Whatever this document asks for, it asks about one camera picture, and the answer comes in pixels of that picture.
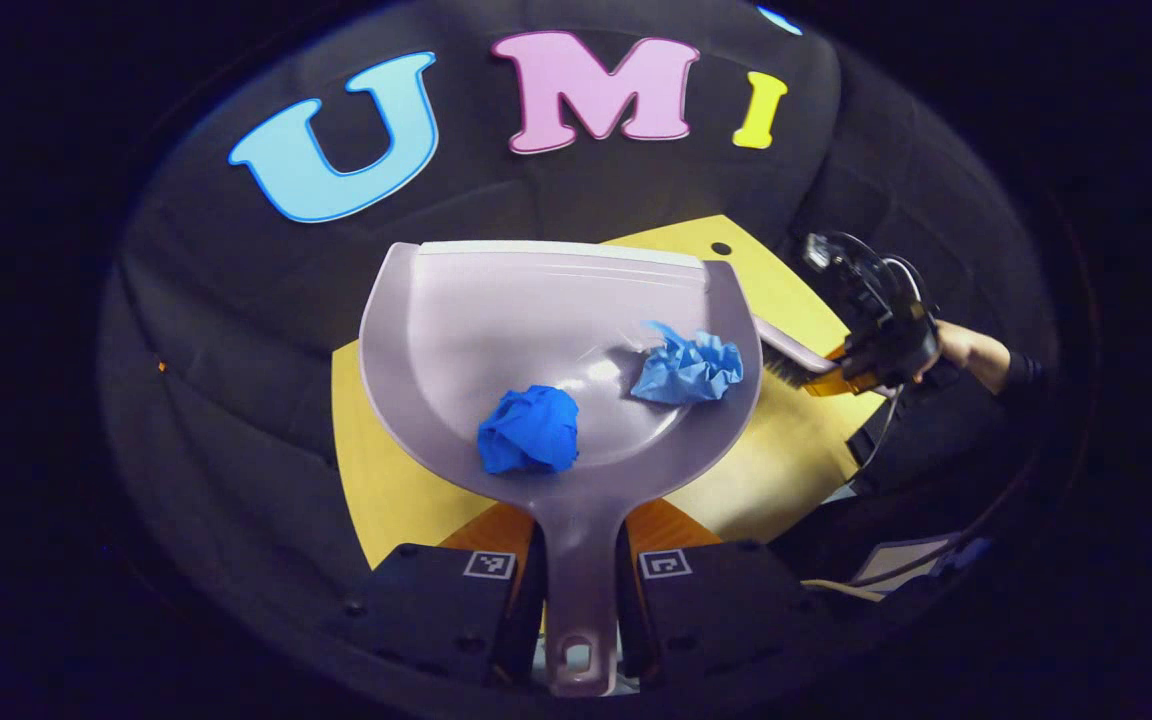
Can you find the person's dark clothing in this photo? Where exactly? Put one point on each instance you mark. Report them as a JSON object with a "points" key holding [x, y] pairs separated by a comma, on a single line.
{"points": [[916, 450]]}

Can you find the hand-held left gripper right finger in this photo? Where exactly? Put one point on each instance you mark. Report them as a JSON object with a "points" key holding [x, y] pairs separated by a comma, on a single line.
{"points": [[716, 610]]}

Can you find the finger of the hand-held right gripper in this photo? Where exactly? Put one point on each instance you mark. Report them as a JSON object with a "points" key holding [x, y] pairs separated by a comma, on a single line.
{"points": [[851, 384], [841, 352]]}

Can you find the small lilac broom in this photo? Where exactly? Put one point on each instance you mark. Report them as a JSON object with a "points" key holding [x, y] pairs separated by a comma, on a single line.
{"points": [[796, 350]]}

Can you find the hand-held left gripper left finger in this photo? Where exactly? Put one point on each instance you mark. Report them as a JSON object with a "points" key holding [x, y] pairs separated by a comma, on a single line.
{"points": [[436, 610]]}

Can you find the dark blue paper ball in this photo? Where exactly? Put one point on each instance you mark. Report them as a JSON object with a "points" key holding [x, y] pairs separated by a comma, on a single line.
{"points": [[531, 430]]}

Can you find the light blue paper ball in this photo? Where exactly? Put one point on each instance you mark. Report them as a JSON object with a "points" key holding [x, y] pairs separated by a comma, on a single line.
{"points": [[691, 370]]}

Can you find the lilac plastic dustpan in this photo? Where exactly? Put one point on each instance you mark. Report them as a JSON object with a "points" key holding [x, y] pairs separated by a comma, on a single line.
{"points": [[536, 310]]}

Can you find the white paper sheet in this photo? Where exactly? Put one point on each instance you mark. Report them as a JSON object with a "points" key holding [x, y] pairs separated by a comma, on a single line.
{"points": [[901, 562]]}

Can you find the black backdrop cloth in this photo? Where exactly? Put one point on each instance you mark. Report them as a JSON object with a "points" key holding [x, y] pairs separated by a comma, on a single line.
{"points": [[236, 330]]}

